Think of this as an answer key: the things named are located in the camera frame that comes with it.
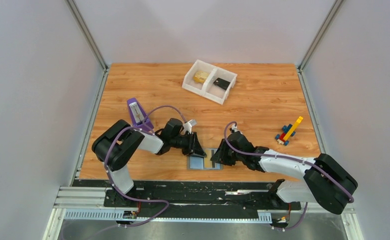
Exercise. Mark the gold card in tray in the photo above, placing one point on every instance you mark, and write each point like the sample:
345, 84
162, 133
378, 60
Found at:
200, 76

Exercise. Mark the gold card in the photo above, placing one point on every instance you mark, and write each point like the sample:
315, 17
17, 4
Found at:
200, 76
207, 163

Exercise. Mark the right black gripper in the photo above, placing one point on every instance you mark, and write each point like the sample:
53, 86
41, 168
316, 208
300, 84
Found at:
220, 156

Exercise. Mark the white two-compartment tray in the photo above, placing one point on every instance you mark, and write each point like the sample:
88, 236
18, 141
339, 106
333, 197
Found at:
208, 90

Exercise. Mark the left aluminium corner post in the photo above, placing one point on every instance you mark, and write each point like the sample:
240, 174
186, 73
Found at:
86, 33

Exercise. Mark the aluminium rail frame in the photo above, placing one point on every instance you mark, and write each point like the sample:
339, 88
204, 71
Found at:
102, 203

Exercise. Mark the purple metronome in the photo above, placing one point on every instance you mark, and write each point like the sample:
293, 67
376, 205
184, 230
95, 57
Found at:
138, 114

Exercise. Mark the right aluminium corner post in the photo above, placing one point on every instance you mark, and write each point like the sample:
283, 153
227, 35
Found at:
337, 4

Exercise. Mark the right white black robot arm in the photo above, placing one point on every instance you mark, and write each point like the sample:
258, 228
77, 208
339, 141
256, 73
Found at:
320, 179

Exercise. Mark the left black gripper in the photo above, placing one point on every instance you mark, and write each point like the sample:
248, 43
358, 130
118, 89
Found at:
194, 146

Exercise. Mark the black card in tray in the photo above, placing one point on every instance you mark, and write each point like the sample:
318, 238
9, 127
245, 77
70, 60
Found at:
221, 83

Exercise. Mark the grey card holder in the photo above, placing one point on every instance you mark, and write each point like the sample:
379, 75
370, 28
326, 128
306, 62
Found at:
197, 163

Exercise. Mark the aluminium corner post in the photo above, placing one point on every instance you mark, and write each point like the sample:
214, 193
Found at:
86, 33
337, 4

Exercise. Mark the colourful toy brick figure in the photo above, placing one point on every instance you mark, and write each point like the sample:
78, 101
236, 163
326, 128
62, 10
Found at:
288, 131

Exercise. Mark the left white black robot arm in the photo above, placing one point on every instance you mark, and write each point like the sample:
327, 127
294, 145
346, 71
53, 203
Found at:
117, 145

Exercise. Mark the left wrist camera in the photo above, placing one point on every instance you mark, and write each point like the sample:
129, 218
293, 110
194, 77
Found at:
188, 125

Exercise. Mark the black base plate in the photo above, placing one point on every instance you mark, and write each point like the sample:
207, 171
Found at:
203, 191

